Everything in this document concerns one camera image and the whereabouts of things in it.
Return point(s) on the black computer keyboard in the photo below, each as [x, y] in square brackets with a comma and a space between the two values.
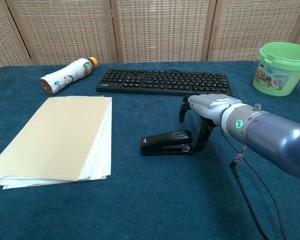
[140, 80]

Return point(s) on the cream spiral notepad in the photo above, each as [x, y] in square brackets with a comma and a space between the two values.
[52, 137]

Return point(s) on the blue table cloth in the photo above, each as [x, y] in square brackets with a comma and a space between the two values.
[165, 200]

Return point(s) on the black stapler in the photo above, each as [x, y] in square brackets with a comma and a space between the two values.
[165, 138]

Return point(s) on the green plastic bucket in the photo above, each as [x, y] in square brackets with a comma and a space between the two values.
[277, 75]

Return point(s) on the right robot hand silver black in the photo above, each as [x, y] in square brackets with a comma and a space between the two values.
[212, 107]

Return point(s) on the white drink bottle orange cap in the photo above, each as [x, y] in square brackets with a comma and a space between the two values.
[70, 73]

